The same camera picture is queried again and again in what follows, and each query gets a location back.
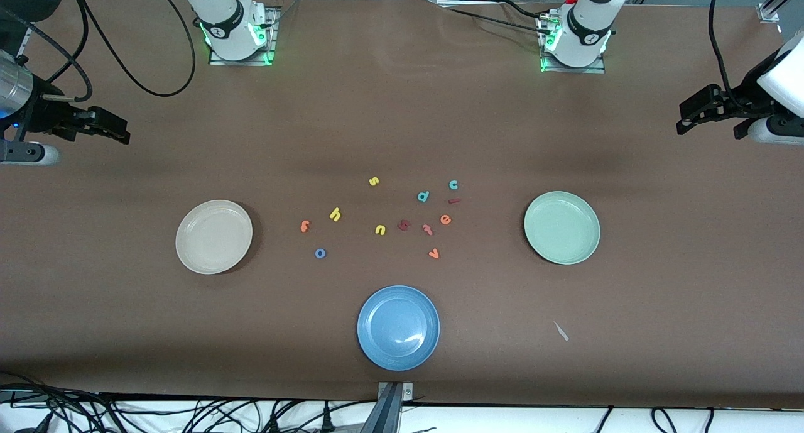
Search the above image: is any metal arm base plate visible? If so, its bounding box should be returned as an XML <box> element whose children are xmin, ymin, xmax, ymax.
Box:
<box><xmin>209</xmin><ymin>6</ymin><xmax>278</xmax><ymax>67</ymax></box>
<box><xmin>539</xmin><ymin>15</ymin><xmax>607</xmax><ymax>74</ymax></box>

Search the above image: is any blue round plate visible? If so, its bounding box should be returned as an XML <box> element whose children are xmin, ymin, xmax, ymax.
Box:
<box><xmin>357</xmin><ymin>285</ymin><xmax>440</xmax><ymax>371</ymax></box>

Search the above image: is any grey metal camera mount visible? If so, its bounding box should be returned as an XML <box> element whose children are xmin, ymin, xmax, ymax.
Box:
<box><xmin>377</xmin><ymin>381</ymin><xmax>414</xmax><ymax>433</ymax></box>

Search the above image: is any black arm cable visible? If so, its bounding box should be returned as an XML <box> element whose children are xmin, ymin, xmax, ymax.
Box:
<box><xmin>708</xmin><ymin>0</ymin><xmax>758</xmax><ymax>114</ymax></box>
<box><xmin>0</xmin><ymin>0</ymin><xmax>197</xmax><ymax>102</ymax></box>

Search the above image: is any brown table mat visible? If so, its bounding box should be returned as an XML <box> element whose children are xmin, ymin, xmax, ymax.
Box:
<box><xmin>0</xmin><ymin>0</ymin><xmax>804</xmax><ymax>410</ymax></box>

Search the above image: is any aluminium frame profile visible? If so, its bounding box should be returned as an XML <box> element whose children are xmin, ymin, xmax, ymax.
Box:
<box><xmin>757</xmin><ymin>0</ymin><xmax>804</xmax><ymax>24</ymax></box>

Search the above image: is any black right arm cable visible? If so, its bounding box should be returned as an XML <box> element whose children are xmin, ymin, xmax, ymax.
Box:
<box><xmin>0</xmin><ymin>0</ymin><xmax>197</xmax><ymax>102</ymax></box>

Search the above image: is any black base power cable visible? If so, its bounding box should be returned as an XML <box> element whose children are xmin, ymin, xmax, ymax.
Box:
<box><xmin>496</xmin><ymin>0</ymin><xmax>550</xmax><ymax>22</ymax></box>
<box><xmin>438</xmin><ymin>4</ymin><xmax>553</xmax><ymax>36</ymax></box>

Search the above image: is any green round plate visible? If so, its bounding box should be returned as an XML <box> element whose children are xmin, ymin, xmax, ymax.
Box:
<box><xmin>524</xmin><ymin>190</ymin><xmax>601</xmax><ymax>265</ymax></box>

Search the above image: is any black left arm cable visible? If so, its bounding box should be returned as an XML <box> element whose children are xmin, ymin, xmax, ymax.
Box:
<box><xmin>708</xmin><ymin>0</ymin><xmax>758</xmax><ymax>114</ymax></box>

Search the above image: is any beige round plate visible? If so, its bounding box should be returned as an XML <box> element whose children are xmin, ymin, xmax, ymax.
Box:
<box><xmin>175</xmin><ymin>199</ymin><xmax>253</xmax><ymax>275</ymax></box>

